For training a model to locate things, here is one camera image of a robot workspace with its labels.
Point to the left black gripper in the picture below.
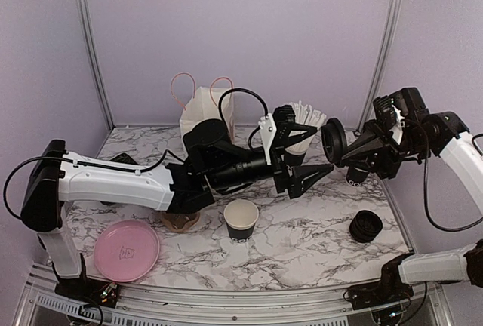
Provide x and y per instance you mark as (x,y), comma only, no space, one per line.
(281,141)

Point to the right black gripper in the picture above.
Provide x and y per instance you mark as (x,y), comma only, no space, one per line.
(379,150)

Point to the stack of paper coffee cups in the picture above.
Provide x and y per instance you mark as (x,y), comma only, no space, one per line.
(356,176)

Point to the stack of black cup lids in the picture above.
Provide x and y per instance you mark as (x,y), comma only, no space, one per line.
(365,226)

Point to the single black paper coffee cup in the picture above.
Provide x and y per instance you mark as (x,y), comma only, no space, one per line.
(240,216)

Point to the black plastic cup lid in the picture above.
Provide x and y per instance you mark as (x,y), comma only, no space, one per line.
(333,139)

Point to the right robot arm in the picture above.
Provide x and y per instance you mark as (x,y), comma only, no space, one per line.
(446,136)

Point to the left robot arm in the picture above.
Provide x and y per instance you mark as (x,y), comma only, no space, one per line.
(214,165)

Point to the white paper takeout bag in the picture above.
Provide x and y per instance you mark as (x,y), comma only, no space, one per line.
(203,103)

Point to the bundle of white paper straws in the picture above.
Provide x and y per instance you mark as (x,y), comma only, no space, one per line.
(305,115)

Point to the brown cardboard cup carrier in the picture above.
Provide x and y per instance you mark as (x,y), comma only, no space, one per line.
(179,223)

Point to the black floral patterned tray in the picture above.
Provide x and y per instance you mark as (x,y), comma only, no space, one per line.
(124,158)

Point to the pink round plate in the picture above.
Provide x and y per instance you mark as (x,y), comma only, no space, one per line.
(126,251)

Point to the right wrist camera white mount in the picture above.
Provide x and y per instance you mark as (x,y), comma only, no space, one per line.
(390,112)

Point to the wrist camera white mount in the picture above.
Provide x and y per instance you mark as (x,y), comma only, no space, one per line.
(268,130)
(390,112)

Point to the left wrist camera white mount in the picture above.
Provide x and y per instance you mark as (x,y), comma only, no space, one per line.
(268,130)

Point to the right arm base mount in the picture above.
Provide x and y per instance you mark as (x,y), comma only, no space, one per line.
(388,289)

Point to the right aluminium frame post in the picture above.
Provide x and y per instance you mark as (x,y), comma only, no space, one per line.
(388,36)

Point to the aluminium frame post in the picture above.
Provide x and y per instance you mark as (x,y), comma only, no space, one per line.
(88,36)
(388,36)

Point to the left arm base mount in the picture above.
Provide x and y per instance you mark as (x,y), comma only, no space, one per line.
(83,288)

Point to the left aluminium frame post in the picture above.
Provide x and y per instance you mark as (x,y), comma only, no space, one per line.
(88,36)

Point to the front aluminium frame rail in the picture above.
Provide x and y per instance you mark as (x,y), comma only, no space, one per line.
(139,304)

